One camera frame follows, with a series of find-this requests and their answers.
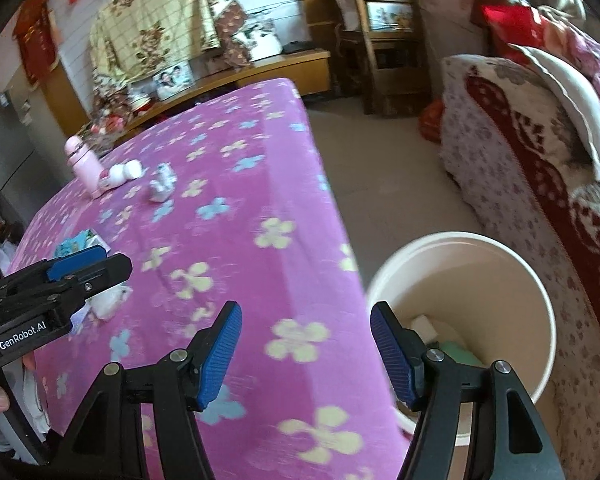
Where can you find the floral fabric sofa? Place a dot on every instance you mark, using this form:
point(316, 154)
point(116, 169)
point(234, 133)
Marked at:
point(505, 185)

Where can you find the wooden cabinet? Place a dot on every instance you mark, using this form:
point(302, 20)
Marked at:
point(300, 67)

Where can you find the pale green packet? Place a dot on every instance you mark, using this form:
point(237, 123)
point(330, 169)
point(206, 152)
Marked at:
point(460, 352)

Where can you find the clear plastic bag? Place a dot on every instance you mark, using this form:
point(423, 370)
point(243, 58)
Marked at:
point(161, 185)

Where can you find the yellow floral cloth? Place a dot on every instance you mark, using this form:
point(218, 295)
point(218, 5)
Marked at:
point(155, 25)

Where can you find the white pillow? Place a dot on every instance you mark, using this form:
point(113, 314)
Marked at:
point(570, 95)

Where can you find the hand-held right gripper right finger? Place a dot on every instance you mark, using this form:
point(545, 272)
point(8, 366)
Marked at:
point(392, 355)

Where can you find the red patterned sofa quilt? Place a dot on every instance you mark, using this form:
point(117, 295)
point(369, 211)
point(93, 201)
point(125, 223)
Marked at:
point(545, 185)

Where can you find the white tissue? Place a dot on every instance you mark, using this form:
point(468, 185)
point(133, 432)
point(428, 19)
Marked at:
point(107, 302)

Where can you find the white trash bin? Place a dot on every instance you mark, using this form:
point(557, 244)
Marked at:
point(505, 285)

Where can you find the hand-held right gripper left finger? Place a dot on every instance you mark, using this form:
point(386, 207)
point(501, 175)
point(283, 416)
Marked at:
point(220, 355)

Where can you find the pink thermos bottle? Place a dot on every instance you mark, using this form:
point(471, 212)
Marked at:
point(82, 165)

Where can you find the white plastic bottle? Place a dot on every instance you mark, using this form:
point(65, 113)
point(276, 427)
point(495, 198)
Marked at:
point(125, 172)

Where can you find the red plastic bag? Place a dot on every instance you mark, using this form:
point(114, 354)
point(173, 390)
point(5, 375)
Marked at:
point(430, 120)

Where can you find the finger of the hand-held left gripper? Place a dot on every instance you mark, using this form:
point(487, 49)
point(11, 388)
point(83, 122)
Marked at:
point(105, 272)
point(75, 262)

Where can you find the blue packet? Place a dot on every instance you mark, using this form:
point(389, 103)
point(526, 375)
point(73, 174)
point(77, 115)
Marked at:
point(77, 244)

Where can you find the floral picture box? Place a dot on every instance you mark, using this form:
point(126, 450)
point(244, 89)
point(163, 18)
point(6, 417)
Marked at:
point(389, 16)

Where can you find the red gift bag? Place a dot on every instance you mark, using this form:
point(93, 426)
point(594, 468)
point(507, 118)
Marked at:
point(510, 25)

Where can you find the red hanging banner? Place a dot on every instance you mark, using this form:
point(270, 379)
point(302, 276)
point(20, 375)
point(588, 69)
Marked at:
point(37, 40)

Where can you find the wooden chair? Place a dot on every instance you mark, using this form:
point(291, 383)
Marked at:
point(395, 70)

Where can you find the floral wrapped bouquet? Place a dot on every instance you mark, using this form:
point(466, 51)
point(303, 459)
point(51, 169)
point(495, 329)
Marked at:
point(110, 100)

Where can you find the pink floral clothing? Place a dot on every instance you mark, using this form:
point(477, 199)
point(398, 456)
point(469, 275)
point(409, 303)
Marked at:
point(595, 55)

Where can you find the small black box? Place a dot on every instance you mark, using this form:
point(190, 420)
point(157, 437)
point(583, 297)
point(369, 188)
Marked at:
point(297, 47)

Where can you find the grey metal cabinet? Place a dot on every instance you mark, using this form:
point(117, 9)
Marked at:
point(10, 140)

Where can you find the small framed photo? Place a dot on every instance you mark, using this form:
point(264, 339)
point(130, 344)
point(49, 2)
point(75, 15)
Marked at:
point(172, 80)

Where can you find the large framed photo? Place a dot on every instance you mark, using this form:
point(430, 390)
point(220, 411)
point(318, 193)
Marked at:
point(260, 40)

